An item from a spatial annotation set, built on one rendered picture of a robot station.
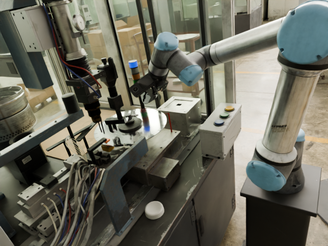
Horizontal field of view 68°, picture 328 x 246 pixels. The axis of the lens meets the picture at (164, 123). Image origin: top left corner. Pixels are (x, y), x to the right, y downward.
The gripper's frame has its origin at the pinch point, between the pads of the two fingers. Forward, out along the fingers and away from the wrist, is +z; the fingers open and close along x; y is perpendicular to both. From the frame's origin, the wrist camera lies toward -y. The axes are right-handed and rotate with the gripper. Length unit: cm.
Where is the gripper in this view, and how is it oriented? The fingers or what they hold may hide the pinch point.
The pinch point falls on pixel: (143, 102)
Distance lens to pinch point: 109.5
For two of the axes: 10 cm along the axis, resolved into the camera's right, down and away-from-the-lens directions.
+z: -2.5, 5.1, 8.2
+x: -6.2, -7.4, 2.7
